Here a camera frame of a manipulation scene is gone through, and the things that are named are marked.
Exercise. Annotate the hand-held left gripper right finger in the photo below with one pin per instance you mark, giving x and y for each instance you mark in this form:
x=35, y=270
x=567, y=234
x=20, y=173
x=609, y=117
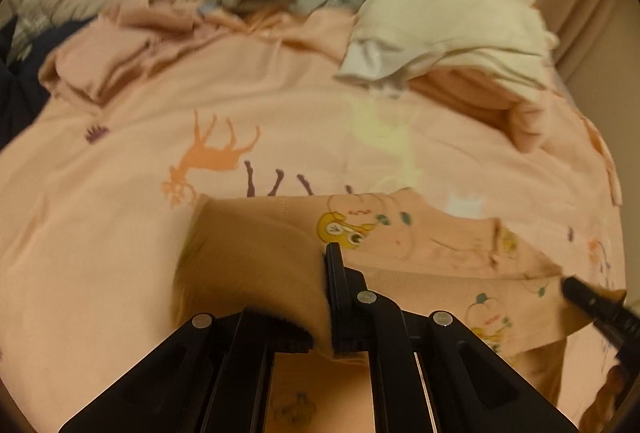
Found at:
x=335, y=273

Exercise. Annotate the pink animal print blanket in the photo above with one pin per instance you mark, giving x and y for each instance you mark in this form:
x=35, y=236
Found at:
x=150, y=213

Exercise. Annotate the orange printed baby shirt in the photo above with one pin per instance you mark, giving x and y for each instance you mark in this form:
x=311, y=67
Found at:
x=425, y=233

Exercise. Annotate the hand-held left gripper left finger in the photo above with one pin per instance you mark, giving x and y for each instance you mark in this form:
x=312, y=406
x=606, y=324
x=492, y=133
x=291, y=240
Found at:
x=290, y=338

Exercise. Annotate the pink crumpled garment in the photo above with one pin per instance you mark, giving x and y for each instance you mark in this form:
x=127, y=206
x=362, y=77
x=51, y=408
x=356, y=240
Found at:
x=110, y=48

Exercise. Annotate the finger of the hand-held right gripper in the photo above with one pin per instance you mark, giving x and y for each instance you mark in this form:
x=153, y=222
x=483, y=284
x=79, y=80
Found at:
x=605, y=310

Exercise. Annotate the navy dark cloth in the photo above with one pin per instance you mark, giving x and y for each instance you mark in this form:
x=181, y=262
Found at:
x=15, y=83

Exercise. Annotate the cream white garment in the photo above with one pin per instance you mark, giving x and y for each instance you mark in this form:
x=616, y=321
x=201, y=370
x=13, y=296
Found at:
x=450, y=3

